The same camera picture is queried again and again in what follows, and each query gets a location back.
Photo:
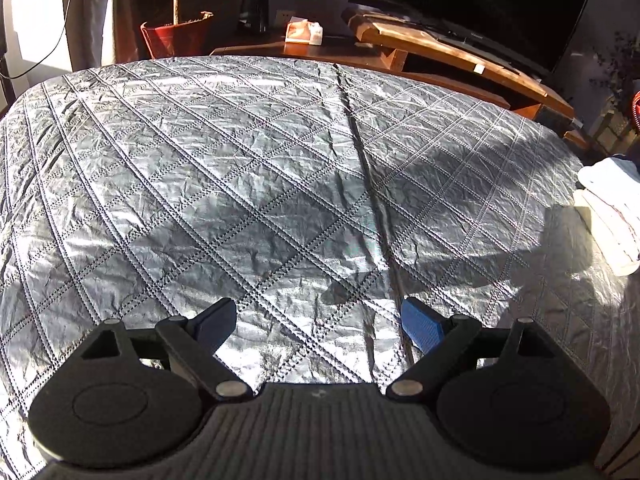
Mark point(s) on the white wall socket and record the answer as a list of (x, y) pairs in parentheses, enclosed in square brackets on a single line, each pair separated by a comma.
[(281, 16)]

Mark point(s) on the tissue box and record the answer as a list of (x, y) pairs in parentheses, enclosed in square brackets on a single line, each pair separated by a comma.
[(305, 34)]

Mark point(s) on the black cylindrical appliance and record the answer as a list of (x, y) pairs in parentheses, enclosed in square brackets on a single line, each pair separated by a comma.
[(255, 10)]

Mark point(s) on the black flat television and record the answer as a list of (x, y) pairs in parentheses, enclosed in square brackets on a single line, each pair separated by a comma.
[(475, 0)]

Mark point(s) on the brown woven basket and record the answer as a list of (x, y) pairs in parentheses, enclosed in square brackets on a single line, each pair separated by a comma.
[(617, 132)]

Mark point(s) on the dark dried plant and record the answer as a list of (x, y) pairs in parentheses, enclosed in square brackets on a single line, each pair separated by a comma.
[(620, 65)]

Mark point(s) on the silver quilted blanket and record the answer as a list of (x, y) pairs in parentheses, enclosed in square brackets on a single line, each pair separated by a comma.
[(250, 185)]

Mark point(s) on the red plant pot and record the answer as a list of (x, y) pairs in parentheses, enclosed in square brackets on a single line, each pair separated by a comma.
[(175, 37)]

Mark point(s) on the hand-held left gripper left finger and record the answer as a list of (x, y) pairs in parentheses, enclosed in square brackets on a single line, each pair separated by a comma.
[(217, 317)]

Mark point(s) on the light curtain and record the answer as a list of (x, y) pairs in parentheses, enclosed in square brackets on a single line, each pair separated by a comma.
[(100, 10)]

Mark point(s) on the beige garment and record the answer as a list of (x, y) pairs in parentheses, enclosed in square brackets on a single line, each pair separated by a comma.
[(610, 230)]

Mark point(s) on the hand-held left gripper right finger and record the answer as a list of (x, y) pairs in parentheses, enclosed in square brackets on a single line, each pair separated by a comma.
[(422, 322)]

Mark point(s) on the light wooden television stand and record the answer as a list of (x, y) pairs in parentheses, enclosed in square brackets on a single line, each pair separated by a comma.
[(450, 50)]

